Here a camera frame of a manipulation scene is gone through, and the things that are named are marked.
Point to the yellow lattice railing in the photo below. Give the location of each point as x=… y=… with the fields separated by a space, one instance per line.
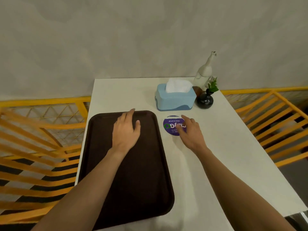
x=252 y=95
x=48 y=113

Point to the small green plant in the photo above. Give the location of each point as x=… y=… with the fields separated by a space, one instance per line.
x=212 y=86

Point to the black round vase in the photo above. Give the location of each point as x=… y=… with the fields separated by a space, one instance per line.
x=205 y=100

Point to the person's left thumb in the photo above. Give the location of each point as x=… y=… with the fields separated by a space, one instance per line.
x=137 y=127

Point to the person's right forearm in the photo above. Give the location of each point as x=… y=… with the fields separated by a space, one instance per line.
x=238 y=192

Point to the person's right hand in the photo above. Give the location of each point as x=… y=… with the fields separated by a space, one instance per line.
x=192 y=138

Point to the blue tissue box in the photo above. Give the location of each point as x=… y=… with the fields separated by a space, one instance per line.
x=174 y=101

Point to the white animal figurine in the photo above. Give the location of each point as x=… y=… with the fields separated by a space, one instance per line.
x=204 y=72

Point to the yellow slatted chair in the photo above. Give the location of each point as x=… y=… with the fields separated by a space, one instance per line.
x=31 y=175
x=281 y=132

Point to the white tissue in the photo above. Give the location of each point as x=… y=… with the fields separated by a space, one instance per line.
x=178 y=86

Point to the round purple coaster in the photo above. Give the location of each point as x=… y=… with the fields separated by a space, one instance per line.
x=169 y=126

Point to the person's right thumb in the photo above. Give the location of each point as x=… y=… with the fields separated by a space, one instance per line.
x=180 y=131

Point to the person's left hand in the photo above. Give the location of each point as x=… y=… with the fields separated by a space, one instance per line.
x=124 y=135

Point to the person's left forearm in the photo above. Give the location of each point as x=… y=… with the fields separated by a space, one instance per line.
x=84 y=190

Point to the dark brown plastic tray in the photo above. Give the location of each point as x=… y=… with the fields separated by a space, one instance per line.
x=142 y=180

